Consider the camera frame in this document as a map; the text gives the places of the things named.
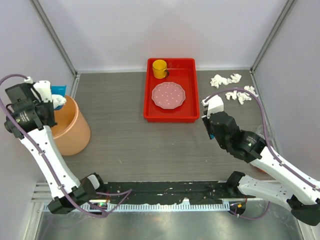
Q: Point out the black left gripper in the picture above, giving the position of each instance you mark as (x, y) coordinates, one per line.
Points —
(51, 120)

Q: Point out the white paper scrap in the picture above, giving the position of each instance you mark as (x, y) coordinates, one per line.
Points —
(58, 100)
(232, 95)
(218, 80)
(234, 78)
(242, 97)
(251, 89)

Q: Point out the blue plastic dustpan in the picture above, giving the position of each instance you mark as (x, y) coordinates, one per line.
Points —
(59, 90)

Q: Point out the blue hand brush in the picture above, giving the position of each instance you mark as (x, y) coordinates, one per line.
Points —
(208, 127)

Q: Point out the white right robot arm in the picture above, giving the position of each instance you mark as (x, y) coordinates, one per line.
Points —
(297, 192)

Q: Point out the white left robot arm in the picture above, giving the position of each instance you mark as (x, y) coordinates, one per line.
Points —
(30, 120)

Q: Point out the orange plastic waste bucket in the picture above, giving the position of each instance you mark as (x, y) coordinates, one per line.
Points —
(72, 132)

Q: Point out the clear plastic cup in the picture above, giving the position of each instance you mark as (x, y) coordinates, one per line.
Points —
(267, 133)

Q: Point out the pink dotted plate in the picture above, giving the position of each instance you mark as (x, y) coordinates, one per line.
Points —
(168, 95)

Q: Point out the red plastic tray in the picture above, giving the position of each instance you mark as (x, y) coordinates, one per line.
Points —
(182, 71)

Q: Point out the yellow mug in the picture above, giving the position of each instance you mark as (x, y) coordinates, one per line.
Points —
(160, 69)

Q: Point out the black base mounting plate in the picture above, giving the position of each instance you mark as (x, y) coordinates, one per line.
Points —
(173, 192)

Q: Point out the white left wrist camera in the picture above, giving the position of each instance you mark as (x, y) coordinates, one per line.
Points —
(40, 89)

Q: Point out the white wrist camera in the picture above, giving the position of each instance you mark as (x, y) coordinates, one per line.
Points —
(40, 89)
(212, 105)

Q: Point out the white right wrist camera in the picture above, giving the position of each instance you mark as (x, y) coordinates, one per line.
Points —
(212, 105)

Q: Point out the white slotted cable duct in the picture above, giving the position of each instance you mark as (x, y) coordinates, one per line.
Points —
(185, 206)

